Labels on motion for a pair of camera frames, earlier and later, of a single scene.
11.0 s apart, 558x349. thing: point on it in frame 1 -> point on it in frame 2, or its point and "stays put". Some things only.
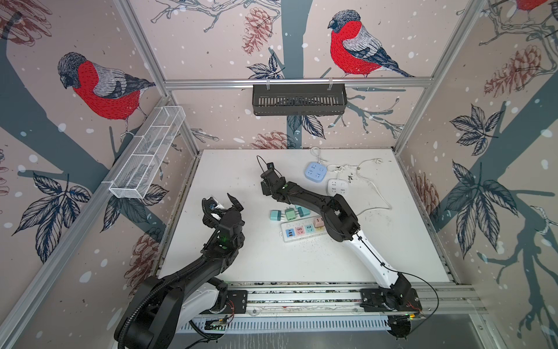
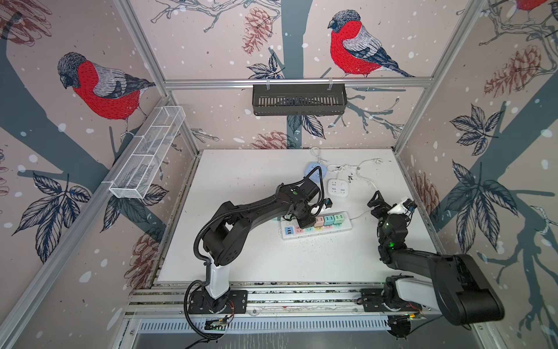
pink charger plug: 319,222 stays put
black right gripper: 266,187 -> 381,203
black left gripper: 232,210 -> 305,223
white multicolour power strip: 298,230 stays put
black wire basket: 299,99 stays put
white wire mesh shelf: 151,144 stays put
